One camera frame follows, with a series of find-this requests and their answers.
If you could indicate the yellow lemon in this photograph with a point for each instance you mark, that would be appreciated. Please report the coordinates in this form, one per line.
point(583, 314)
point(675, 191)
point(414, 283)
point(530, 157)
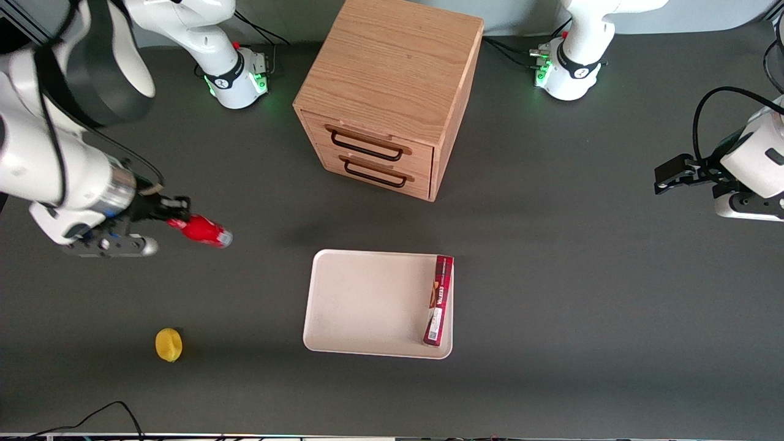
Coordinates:
point(168, 345)

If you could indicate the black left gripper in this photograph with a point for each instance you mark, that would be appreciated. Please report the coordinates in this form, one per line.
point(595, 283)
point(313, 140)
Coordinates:
point(706, 170)

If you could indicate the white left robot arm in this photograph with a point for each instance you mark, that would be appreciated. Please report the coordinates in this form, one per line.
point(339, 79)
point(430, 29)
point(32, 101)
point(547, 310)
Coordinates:
point(582, 37)

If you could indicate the cream plastic tray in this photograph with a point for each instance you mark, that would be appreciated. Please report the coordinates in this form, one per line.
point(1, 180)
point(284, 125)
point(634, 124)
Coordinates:
point(367, 303)

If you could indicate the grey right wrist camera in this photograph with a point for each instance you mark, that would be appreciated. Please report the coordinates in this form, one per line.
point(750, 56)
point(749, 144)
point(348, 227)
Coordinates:
point(116, 246)

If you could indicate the red coke bottle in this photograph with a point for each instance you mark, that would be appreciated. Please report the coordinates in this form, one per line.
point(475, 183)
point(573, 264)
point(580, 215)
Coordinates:
point(205, 231)

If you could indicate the wooden drawer front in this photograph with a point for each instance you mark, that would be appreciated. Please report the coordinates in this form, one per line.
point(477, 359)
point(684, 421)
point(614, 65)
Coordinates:
point(367, 141)
point(373, 177)

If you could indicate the wooden drawer cabinet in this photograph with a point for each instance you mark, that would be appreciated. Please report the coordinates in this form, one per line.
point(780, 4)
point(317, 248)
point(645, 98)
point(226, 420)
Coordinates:
point(392, 73)

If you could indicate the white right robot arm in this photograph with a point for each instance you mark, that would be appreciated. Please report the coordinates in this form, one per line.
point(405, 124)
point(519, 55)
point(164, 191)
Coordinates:
point(37, 159)

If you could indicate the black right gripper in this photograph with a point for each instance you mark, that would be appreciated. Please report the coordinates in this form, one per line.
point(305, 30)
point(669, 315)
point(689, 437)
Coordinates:
point(144, 206)

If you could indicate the aluminium frame profile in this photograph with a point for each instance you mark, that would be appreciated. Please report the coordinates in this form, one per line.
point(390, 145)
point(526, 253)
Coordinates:
point(24, 27)

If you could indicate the red snack box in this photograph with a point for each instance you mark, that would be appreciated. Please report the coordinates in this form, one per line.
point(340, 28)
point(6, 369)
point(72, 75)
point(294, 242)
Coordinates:
point(439, 300)

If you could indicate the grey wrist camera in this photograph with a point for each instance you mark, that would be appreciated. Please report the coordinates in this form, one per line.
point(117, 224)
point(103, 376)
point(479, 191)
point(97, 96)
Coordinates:
point(750, 207)
point(116, 246)

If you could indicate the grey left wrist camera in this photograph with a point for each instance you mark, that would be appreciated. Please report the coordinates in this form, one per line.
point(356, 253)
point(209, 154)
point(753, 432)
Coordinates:
point(750, 207)

